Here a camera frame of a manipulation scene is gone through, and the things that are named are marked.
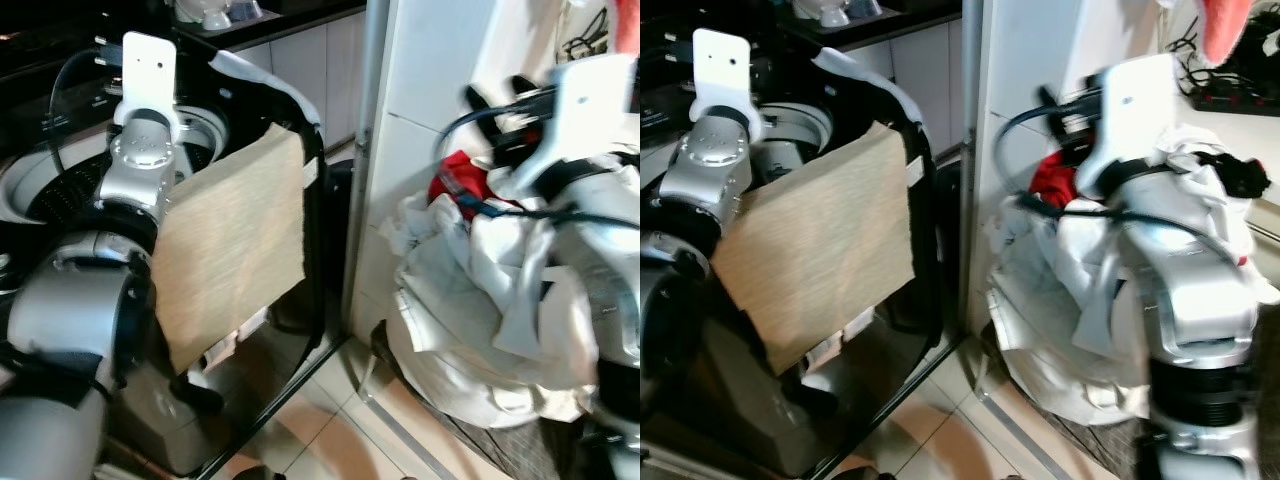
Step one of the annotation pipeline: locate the black washing machine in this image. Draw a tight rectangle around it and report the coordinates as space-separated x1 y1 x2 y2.
0 30 353 479
640 30 963 479

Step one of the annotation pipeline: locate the red garment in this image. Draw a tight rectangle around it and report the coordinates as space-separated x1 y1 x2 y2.
428 150 497 207
1030 152 1080 210

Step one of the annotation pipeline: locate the pink hanging cloth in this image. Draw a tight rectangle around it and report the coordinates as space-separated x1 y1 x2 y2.
612 0 641 57
1200 0 1252 67

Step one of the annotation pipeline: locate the black power strip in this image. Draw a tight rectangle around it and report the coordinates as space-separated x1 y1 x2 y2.
1185 60 1280 114

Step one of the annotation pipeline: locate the black garment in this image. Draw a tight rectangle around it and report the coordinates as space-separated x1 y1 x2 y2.
1195 150 1273 200

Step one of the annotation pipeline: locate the white kettle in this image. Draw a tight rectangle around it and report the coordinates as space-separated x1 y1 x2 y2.
175 0 264 30
795 0 882 27

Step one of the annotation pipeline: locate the beige cloth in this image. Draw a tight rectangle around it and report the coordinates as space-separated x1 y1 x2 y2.
712 122 917 377
150 125 309 377

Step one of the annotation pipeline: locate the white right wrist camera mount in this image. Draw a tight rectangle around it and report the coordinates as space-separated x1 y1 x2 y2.
510 55 639 201
1075 55 1206 201

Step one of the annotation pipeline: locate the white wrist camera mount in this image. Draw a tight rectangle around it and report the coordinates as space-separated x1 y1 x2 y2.
510 55 639 201
118 32 179 127
690 28 754 127
1075 55 1206 201

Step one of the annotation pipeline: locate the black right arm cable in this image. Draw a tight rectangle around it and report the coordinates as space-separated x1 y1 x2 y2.
1000 105 1241 273
432 100 641 233

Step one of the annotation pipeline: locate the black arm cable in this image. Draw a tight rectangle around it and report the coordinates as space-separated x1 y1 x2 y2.
432 100 641 233
1000 105 1241 273
45 48 126 183

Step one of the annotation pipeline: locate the grey metal door frame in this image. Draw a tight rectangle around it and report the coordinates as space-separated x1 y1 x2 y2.
957 0 987 337
340 0 392 333

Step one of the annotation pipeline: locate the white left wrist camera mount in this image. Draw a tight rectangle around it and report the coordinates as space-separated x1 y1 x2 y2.
118 32 179 127
690 28 754 127

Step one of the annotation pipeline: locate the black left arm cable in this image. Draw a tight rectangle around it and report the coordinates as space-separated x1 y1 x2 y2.
45 48 126 183

